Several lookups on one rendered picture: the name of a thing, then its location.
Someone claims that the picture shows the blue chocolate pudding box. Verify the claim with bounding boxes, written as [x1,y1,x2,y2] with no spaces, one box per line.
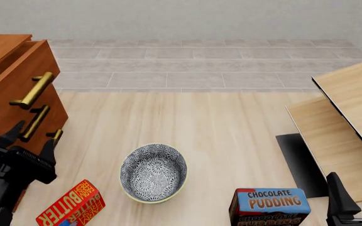
[228,187,312,226]

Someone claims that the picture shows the patterned grey bowl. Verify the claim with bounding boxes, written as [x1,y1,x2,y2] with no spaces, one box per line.
[119,143,189,205]

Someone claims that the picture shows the wooden drawer, middle height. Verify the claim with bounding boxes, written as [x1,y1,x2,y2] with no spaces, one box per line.
[0,83,66,166]

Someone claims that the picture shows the pale wooden shelf rack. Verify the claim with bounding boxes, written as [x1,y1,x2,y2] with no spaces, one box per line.
[275,57,362,203]

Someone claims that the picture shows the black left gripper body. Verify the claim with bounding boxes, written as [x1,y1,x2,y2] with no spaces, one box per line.
[0,136,58,185]

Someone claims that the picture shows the wooden drawer, pulled out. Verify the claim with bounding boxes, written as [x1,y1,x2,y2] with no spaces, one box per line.
[0,40,62,102]

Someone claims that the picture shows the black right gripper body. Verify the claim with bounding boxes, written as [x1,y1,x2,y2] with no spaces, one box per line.
[326,211,362,226]

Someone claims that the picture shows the red butter box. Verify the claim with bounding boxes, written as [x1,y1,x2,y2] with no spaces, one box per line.
[35,179,107,226]

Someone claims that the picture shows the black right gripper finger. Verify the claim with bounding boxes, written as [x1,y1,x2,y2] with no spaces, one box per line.
[326,171,362,220]

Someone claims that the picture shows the long brass drawer handle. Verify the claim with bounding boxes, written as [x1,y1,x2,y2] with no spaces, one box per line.
[9,72,56,110]

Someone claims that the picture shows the wooden drawer, lowest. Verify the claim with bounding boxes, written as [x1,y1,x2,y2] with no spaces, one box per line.
[9,105,70,214]

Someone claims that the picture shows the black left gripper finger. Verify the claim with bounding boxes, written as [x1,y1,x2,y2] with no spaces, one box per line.
[0,120,26,152]
[38,137,58,166]

